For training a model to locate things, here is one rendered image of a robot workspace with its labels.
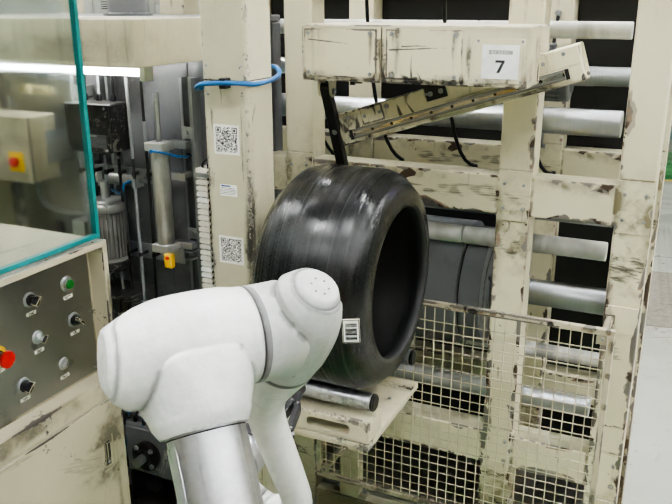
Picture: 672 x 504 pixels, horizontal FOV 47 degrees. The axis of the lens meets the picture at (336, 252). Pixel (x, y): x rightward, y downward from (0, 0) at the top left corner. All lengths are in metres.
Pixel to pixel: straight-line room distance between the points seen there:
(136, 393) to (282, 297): 0.21
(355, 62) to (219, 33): 0.36
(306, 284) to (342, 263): 0.72
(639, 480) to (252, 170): 2.17
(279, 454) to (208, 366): 0.39
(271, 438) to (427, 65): 1.09
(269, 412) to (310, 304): 0.28
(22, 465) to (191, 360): 1.10
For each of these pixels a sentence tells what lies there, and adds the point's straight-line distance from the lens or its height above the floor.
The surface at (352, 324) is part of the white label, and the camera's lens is 1.73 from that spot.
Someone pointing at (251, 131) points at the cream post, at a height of 1.53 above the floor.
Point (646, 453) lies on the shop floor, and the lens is 3.67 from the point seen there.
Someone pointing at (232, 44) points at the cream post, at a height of 1.74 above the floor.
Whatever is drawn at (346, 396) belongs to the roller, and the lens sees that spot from 1.95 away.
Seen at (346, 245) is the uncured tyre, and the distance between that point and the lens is 1.72.
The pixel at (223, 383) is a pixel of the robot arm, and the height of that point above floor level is 1.40.
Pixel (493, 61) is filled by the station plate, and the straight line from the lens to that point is 1.96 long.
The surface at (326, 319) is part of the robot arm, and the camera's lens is 1.00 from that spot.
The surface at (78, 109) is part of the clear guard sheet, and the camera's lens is 1.98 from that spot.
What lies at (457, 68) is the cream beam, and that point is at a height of 1.68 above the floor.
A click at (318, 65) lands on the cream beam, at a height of 1.68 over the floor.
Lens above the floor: 1.84
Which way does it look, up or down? 18 degrees down
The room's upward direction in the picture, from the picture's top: straight up
